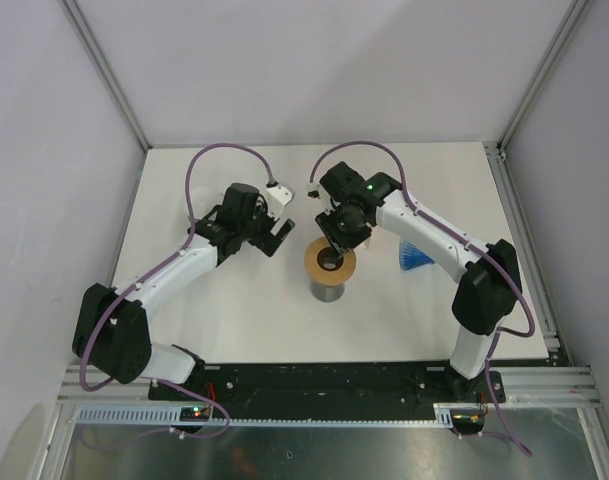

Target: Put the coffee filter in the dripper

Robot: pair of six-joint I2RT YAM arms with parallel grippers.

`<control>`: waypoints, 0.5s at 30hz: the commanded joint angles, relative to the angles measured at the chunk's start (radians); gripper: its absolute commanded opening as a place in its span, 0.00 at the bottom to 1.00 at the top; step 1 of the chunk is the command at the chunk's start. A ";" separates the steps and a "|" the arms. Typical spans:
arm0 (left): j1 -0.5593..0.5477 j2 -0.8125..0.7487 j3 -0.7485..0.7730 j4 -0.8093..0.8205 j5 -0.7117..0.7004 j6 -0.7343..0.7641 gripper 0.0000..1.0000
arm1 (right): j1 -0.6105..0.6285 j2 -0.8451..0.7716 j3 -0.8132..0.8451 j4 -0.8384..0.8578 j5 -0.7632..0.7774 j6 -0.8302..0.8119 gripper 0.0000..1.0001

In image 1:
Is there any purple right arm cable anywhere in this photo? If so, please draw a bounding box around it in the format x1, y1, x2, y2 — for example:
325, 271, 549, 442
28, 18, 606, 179
308, 140, 538, 457

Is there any aluminium front frame rail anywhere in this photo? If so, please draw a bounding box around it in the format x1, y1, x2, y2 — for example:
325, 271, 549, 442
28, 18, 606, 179
57, 364, 603, 405

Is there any aluminium corner post left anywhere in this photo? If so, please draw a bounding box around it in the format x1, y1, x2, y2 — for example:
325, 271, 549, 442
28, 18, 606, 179
58, 0, 151, 153

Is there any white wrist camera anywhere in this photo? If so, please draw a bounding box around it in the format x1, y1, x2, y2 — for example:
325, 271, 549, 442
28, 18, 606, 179
306, 182, 331, 210
264, 183, 295, 220

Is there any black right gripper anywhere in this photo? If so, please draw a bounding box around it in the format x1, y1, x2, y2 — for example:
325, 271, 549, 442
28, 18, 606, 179
316, 201, 372, 259

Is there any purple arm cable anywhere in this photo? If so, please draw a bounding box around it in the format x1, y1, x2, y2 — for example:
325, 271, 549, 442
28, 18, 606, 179
77, 143, 280, 451
308, 140, 538, 457

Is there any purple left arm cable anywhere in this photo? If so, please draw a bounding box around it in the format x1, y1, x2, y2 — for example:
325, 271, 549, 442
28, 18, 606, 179
77, 143, 280, 451

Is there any grey slotted cable duct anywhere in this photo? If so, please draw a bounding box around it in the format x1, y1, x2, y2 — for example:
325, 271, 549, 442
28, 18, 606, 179
74, 405, 453, 428

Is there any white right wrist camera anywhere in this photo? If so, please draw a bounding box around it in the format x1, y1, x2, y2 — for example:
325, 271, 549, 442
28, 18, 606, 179
306, 182, 331, 210

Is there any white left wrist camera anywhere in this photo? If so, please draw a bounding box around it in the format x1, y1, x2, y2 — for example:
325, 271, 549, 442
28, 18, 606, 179
264, 183, 295, 220

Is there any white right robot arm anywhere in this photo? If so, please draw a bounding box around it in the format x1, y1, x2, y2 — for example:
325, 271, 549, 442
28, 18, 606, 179
307, 162, 524, 401

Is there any blue plastic dripper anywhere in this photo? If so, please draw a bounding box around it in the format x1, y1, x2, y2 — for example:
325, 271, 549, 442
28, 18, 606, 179
398, 240, 435, 272

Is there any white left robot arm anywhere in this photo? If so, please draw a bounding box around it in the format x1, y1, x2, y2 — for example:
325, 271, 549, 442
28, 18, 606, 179
72, 183, 295, 400

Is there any glass carafe with cork band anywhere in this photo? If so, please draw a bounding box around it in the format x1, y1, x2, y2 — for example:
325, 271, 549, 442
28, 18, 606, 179
310, 280, 345, 303

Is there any aluminium right table rail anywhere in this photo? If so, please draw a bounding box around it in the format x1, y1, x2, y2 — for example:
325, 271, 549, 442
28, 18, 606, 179
482, 142, 562, 357

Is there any light wooden dripper ring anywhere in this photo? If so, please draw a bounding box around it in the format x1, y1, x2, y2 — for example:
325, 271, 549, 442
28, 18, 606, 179
303, 237, 358, 287

